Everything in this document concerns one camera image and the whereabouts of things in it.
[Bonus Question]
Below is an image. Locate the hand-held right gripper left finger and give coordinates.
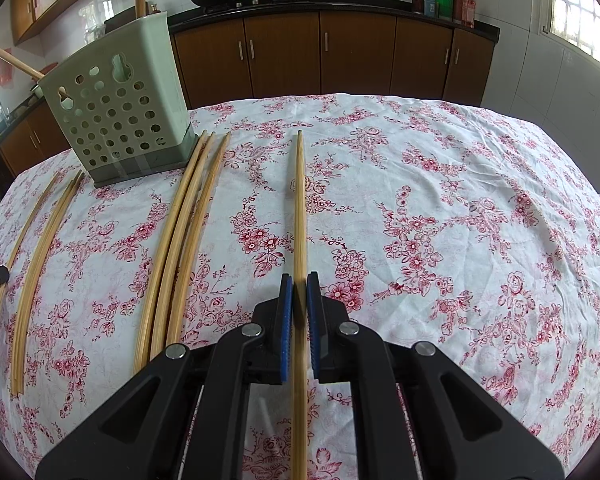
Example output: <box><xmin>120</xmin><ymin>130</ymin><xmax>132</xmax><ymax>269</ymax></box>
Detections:
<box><xmin>35</xmin><ymin>274</ymin><xmax>294</xmax><ymax>480</ymax></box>

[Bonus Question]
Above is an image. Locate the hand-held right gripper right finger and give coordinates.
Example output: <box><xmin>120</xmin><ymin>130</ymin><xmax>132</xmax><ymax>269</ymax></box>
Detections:
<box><xmin>306</xmin><ymin>271</ymin><xmax>566</xmax><ymax>480</ymax></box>

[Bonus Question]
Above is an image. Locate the green perforated plastic chopstick holder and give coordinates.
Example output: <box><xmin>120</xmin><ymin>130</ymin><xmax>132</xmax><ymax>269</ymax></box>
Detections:
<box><xmin>37</xmin><ymin>12</ymin><xmax>200</xmax><ymax>189</ymax></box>

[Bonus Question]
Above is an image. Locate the brown side lower cabinet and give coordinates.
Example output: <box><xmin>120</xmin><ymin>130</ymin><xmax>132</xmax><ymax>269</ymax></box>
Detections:
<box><xmin>0</xmin><ymin>101</ymin><xmax>72</xmax><ymax>183</ymax></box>

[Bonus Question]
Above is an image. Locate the red floral white tablecloth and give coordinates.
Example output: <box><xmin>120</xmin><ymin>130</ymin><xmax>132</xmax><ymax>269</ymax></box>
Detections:
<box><xmin>0</xmin><ymin>92</ymin><xmax>600</xmax><ymax>480</ymax></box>

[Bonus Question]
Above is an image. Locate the brown lower kitchen cabinet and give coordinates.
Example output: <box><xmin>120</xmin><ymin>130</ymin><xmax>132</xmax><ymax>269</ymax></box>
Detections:
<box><xmin>172</xmin><ymin>7</ymin><xmax>498</xmax><ymax>108</ymax></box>

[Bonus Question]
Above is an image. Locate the black kitchen countertop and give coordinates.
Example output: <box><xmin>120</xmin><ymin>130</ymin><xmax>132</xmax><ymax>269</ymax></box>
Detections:
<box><xmin>167</xmin><ymin>0</ymin><xmax>501</xmax><ymax>43</ymax></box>

